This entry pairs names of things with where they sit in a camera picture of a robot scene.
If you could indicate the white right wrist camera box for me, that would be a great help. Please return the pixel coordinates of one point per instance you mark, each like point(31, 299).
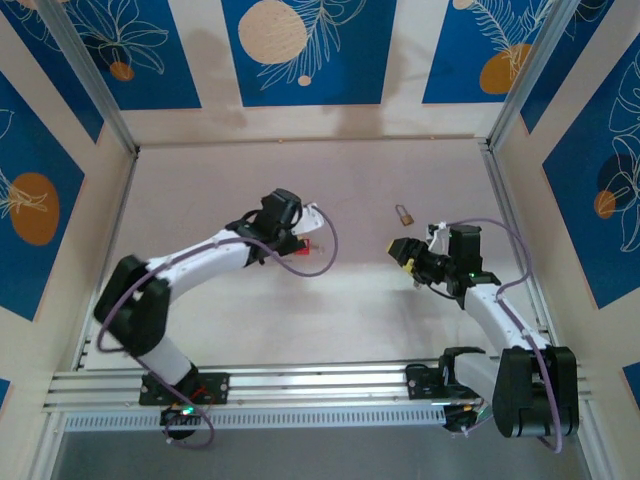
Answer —
point(440, 235)

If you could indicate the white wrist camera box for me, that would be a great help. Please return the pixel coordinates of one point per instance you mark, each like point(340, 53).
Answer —
point(310, 220)
point(440, 235)

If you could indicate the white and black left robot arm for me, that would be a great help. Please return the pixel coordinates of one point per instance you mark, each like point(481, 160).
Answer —
point(200, 257)

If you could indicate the aluminium table side rail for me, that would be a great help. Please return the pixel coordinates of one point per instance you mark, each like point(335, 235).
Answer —
point(506, 200)
point(123, 200)

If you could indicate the black base electronics box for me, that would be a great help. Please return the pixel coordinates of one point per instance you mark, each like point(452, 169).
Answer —
point(462, 419)
point(180, 414)

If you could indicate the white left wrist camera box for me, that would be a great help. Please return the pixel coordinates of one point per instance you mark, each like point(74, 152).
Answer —
point(310, 220)

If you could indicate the aluminium frame post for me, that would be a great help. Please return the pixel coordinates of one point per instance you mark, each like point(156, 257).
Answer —
point(95, 85)
point(530, 75)

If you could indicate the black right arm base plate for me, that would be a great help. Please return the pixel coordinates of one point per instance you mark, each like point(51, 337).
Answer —
point(420, 385)

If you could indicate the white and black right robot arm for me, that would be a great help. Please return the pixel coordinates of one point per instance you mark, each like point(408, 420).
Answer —
point(530, 395)

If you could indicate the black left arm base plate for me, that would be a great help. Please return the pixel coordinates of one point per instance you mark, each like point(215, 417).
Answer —
point(220, 387)

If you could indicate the red safety padlock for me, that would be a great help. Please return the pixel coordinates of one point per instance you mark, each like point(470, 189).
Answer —
point(305, 248)

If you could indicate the aluminium mounting rail beam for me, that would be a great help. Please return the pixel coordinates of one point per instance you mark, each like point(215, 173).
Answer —
point(320, 387)

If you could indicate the small brass padlock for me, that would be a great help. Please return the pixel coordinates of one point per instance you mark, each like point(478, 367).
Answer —
point(406, 219)

